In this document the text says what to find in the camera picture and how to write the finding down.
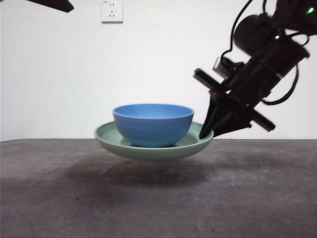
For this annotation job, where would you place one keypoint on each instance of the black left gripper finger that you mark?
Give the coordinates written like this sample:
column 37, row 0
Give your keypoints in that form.
column 59, row 5

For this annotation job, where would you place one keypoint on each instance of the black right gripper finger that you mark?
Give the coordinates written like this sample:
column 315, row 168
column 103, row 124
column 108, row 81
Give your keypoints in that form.
column 232, row 121
column 209, row 119

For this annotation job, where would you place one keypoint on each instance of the blue ribbed bowl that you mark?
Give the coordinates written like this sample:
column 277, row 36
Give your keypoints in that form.
column 151, row 129

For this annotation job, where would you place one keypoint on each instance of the green round plate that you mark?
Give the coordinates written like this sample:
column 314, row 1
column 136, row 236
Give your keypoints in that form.
column 148, row 152

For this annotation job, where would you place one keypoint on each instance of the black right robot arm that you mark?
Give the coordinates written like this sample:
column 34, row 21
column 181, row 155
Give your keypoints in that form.
column 284, row 49

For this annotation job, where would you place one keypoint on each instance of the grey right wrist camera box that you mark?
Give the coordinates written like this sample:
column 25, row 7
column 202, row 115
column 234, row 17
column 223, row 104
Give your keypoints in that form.
column 219, row 65

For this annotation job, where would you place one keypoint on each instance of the white wall socket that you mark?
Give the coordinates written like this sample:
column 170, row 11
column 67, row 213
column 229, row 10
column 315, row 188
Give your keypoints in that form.
column 112, row 18

